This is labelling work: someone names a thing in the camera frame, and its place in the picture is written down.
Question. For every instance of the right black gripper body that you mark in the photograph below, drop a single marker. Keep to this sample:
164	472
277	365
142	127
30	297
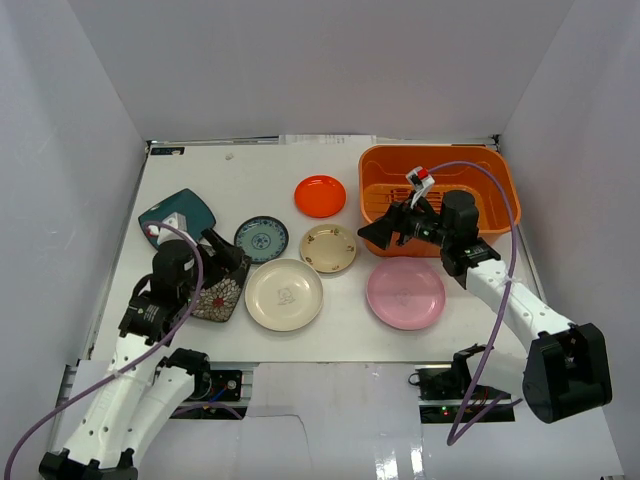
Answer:
416	223

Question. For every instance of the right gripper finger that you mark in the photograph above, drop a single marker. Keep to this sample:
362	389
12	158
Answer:
381	237
389	219

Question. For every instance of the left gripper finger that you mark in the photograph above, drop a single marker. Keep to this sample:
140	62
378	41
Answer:
240	271
225	253

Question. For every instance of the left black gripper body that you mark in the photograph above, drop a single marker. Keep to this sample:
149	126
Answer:
226	257

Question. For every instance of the dark chrysanthemum square plate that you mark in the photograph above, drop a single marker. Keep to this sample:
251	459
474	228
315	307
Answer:
218	302

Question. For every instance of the blue floral round plate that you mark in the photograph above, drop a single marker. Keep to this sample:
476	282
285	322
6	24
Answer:
262	238

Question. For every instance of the beige floral small plate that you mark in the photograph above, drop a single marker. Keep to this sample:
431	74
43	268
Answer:
328	248

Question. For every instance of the cream bear round plate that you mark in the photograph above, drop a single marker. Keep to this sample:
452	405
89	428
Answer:
284	295

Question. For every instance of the pink round plate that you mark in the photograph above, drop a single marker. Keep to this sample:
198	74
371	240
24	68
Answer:
406	293

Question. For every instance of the teal square plate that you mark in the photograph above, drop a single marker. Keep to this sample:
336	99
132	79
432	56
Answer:
183	210

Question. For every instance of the orange round plate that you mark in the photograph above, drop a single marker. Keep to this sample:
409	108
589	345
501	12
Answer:
320	196

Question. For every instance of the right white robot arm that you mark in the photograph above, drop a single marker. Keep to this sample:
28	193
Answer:
566	370

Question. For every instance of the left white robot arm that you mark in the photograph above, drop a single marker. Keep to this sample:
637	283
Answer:
147	379

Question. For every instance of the orange plastic bin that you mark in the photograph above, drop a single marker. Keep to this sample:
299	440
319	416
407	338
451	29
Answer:
382	181

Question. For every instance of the white paper sheets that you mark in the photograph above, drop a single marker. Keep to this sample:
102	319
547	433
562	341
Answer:
327	139

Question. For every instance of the black label sticker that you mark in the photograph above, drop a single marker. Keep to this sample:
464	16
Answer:
167	151

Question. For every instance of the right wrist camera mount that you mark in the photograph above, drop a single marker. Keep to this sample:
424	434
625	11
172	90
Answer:
421	182

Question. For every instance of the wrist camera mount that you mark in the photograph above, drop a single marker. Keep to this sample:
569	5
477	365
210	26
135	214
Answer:
173	227
421	182

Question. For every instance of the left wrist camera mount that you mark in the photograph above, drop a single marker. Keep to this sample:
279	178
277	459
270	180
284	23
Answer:
173	227

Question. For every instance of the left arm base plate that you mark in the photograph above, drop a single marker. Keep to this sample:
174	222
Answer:
224	394

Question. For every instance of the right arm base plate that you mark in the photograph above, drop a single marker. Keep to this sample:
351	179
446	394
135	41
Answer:
442	388

